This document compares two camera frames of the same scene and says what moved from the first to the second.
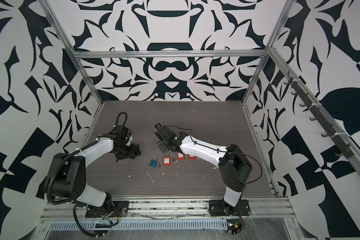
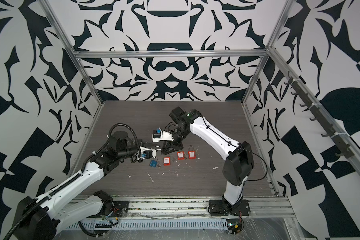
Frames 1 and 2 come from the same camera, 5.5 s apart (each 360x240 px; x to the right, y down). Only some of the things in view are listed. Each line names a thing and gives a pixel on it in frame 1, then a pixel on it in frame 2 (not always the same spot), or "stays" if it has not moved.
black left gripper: (133, 153) → (138, 159)
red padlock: (166, 161) stays
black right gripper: (163, 148) stays
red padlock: (180, 156) stays
